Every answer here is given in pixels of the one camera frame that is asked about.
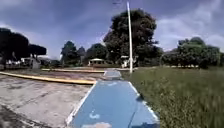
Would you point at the white pole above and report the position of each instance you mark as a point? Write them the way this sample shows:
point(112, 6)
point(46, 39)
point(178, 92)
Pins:
point(130, 40)

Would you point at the yellow painted kerb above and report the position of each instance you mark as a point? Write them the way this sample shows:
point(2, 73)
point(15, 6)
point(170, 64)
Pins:
point(50, 79)

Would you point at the row of trees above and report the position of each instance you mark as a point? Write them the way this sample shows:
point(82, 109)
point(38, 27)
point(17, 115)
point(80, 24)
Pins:
point(83, 53)

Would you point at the green grass field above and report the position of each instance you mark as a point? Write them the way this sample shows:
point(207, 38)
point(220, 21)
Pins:
point(183, 95)

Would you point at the gazebo shelter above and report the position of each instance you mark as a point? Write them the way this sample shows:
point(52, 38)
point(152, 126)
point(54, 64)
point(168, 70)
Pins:
point(96, 61)

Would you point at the large dark tree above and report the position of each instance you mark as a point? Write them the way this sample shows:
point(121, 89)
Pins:
point(133, 36)

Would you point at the bushy green tree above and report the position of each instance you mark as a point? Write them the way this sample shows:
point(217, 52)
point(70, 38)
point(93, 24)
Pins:
point(195, 53)

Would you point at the grey concrete ground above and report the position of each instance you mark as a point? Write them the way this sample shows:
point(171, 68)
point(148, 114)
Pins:
point(36, 96)

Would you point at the blue painted path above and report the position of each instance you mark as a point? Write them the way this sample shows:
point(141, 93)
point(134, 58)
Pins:
point(111, 103)

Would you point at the small white structure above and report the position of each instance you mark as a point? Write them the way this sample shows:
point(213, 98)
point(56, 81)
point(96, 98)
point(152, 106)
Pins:
point(125, 61)

